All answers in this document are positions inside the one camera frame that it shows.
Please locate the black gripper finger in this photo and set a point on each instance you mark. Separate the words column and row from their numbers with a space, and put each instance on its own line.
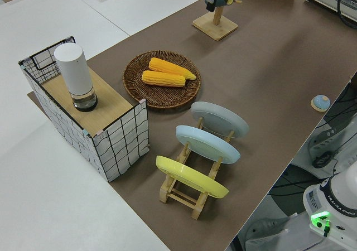
column 211, row 4

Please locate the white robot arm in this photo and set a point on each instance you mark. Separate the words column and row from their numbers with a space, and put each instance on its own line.
column 337, row 195

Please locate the wooden mug rack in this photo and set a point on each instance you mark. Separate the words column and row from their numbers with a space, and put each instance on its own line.
column 216, row 26

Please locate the yellow corn cob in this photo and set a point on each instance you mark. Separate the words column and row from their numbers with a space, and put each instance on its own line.
column 170, row 67
column 163, row 79

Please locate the brown table mat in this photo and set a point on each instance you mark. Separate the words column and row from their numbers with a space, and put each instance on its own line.
column 265, row 81

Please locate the brown wicker basket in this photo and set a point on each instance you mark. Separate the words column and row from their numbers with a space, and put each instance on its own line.
column 164, row 96

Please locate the grey plate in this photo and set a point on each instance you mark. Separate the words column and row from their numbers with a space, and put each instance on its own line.
column 220, row 118

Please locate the light blue plate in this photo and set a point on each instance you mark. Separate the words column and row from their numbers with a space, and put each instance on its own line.
column 207, row 143

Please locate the blue round bell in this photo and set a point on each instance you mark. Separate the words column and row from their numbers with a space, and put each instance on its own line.
column 320, row 101

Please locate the white cylindrical grinder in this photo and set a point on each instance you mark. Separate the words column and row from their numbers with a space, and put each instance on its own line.
column 74, row 69

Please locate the yellow plate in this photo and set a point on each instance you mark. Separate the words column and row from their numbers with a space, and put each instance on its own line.
column 189, row 177

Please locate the white power strip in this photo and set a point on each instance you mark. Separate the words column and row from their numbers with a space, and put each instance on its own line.
column 326, row 142

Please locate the wooden plate rack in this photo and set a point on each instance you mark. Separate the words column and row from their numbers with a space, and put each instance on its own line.
column 184, row 199

